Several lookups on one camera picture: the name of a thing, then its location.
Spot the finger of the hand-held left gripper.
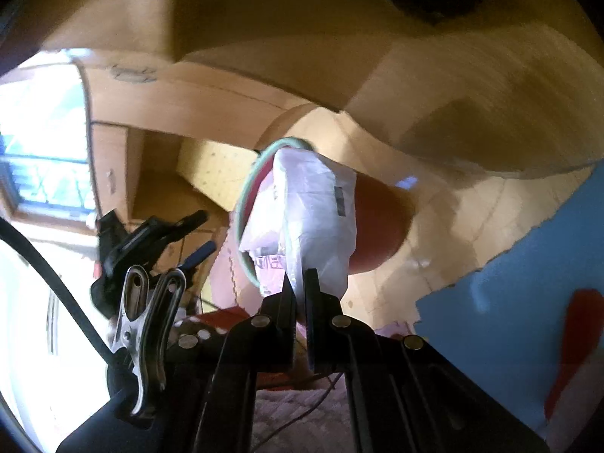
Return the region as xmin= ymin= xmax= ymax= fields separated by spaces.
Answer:
xmin=177 ymin=240 xmax=218 ymax=270
xmin=150 ymin=210 xmax=209 ymax=246

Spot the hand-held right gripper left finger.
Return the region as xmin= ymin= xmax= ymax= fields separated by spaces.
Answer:
xmin=167 ymin=271 xmax=299 ymax=453

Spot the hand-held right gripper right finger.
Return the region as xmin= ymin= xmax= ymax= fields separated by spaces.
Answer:
xmin=304 ymin=269 xmax=550 ymax=453

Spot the large white plastic bag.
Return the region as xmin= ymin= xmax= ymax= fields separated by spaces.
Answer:
xmin=238 ymin=148 xmax=359 ymax=300

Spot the red bin with green rim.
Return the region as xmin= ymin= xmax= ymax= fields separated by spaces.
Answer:
xmin=234 ymin=137 xmax=418 ymax=293

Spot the wooden desk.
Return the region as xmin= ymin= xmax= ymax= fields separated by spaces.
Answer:
xmin=160 ymin=0 xmax=604 ymax=180

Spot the pink foam mat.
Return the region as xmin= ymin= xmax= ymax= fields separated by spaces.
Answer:
xmin=208 ymin=226 xmax=265 ymax=314

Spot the yellow foam mat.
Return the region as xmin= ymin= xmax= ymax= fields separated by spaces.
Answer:
xmin=176 ymin=138 xmax=265 ymax=211

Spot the red polka dot cloth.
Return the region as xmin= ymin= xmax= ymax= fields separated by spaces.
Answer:
xmin=177 ymin=309 xmax=251 ymax=345

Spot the metal spring clip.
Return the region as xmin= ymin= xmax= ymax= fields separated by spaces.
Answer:
xmin=109 ymin=267 xmax=188 ymax=418

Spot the pink fluffy cloth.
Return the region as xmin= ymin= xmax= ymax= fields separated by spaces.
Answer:
xmin=250 ymin=373 xmax=354 ymax=453

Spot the wooden cabinet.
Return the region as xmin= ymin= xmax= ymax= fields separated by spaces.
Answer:
xmin=71 ymin=49 xmax=322 ymax=227

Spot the window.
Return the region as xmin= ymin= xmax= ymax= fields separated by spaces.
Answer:
xmin=0 ymin=52 xmax=95 ymax=220

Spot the blue foam mat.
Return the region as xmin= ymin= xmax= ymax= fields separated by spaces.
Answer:
xmin=414 ymin=189 xmax=604 ymax=435

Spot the red foam shape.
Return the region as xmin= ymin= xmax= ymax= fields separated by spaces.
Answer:
xmin=542 ymin=289 xmax=604 ymax=423

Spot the cabinet door handle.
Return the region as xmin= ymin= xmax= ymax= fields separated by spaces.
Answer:
xmin=109 ymin=63 xmax=159 ymax=83

